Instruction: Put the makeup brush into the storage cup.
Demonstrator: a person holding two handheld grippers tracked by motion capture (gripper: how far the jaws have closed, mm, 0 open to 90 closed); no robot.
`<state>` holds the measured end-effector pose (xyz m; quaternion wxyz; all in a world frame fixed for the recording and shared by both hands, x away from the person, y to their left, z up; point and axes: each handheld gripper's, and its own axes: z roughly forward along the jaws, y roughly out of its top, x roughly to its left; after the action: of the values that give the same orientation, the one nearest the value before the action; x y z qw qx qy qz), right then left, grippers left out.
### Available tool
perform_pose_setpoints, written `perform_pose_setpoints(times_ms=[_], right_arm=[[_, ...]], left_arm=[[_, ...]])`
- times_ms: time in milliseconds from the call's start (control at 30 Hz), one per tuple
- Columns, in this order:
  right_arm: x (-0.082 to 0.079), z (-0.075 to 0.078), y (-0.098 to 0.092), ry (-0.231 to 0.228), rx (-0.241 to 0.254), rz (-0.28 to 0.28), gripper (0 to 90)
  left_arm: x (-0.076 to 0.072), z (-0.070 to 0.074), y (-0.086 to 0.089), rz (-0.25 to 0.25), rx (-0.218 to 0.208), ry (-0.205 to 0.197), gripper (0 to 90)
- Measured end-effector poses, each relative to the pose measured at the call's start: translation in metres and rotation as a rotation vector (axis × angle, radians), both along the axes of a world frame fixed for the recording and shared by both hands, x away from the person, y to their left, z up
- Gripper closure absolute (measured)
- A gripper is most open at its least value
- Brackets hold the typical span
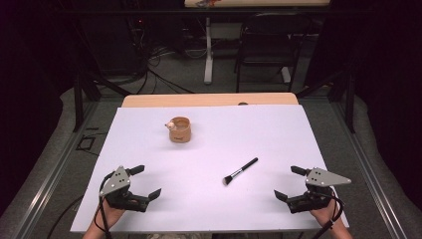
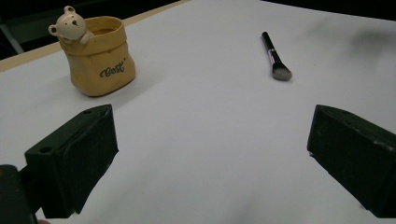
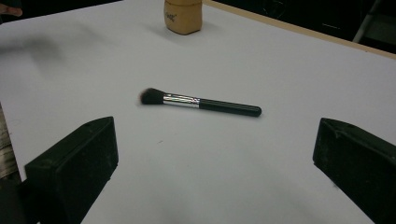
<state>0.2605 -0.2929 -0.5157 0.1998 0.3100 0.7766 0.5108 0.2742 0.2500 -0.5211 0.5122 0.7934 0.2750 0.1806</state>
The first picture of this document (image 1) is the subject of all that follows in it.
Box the black equipment cabinet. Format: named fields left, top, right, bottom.
left=79, top=13, right=148, bottom=75

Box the black makeup brush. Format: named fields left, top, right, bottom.
left=222, top=156, right=260, bottom=187

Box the white desk foot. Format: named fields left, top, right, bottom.
left=281, top=66, right=292, bottom=85

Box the wooden cup with small figure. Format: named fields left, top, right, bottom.
left=164, top=116, right=192, bottom=144

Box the black metal frame stand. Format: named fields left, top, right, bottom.
left=73, top=71, right=132, bottom=132
left=296, top=64, right=356, bottom=134

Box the person's right hand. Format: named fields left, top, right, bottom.
left=310, top=195, right=342, bottom=229

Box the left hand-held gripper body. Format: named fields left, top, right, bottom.
left=99, top=164, right=149, bottom=213

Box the white table mat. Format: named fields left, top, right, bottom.
left=70, top=105, right=350, bottom=233

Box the bundle of black floor cables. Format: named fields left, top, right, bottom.
left=130, top=46, right=195, bottom=96

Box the grey metal floor rail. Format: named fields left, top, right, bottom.
left=9, top=99, right=101, bottom=239
left=331, top=99, right=414, bottom=239

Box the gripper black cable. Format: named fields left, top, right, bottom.
left=94, top=171, right=115, bottom=239
left=311, top=190, right=346, bottom=239

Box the light wooden table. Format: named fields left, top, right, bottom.
left=120, top=92, right=300, bottom=109

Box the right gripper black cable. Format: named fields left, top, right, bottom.
left=311, top=190, right=346, bottom=239

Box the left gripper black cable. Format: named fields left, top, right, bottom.
left=94, top=171, right=115, bottom=239

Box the person's left hand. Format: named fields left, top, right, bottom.
left=96, top=198, right=134, bottom=231

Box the black cable on floor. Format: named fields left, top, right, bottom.
left=47, top=194, right=85, bottom=239

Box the wooden desk top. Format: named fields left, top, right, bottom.
left=183, top=0, right=331, bottom=9

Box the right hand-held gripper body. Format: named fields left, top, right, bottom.
left=286, top=166, right=352, bottom=214

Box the black folding chair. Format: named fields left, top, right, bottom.
left=234, top=13, right=314, bottom=94

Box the white desk leg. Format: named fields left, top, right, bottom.
left=203, top=17, right=214, bottom=85

